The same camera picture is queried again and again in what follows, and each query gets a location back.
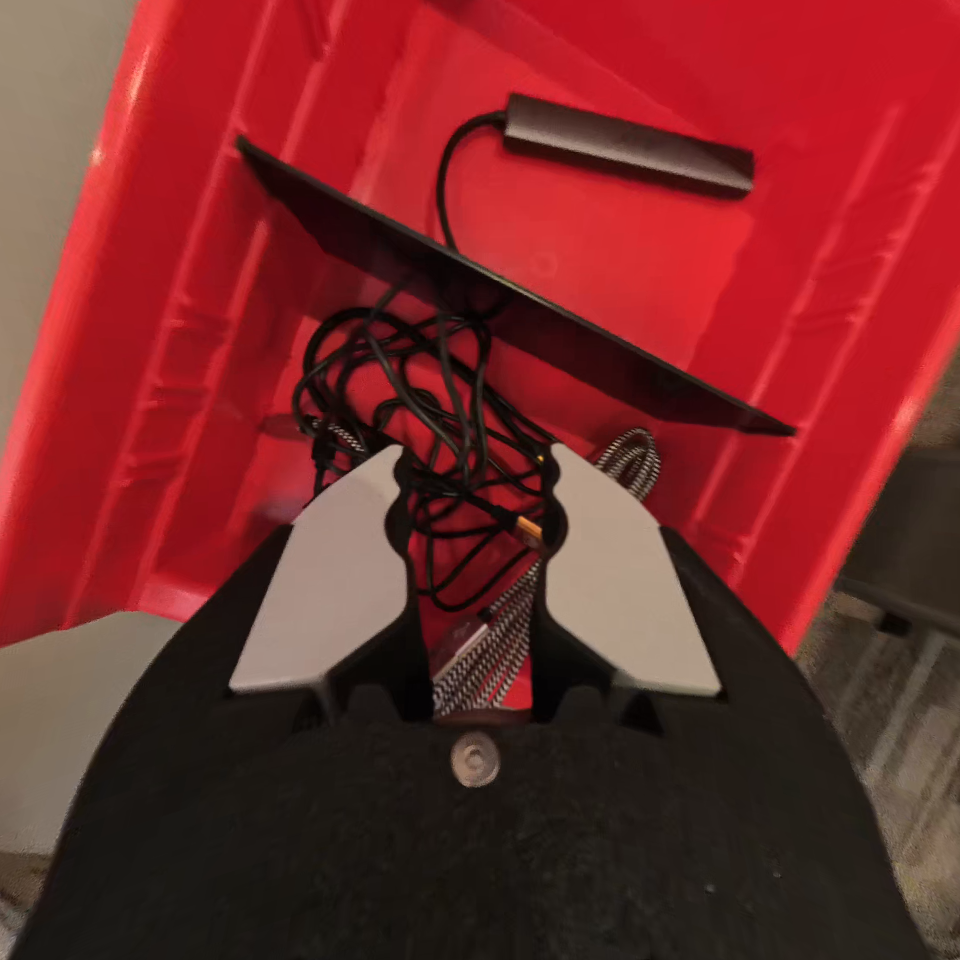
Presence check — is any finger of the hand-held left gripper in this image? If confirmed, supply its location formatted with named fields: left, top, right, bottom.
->
left=0, top=608, right=181, bottom=856

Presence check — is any black cable gold plug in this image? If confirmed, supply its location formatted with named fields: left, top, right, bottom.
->
left=308, top=308, right=559, bottom=601

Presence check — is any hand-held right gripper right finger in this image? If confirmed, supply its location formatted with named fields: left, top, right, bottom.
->
left=528, top=443, right=724, bottom=724

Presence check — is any braided grey cable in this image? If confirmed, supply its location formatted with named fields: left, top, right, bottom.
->
left=315, top=425, right=661, bottom=721

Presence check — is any grey hub with cable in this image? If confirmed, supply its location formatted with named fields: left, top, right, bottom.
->
left=435, top=93, right=756, bottom=249

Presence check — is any red plastic bin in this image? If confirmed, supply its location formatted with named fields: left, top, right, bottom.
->
left=0, top=0, right=960, bottom=654

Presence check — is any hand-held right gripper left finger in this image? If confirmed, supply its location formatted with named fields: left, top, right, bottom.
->
left=228, top=446, right=429, bottom=721

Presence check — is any black divider in red bin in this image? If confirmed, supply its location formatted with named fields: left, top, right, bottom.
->
left=237, top=135, right=796, bottom=436

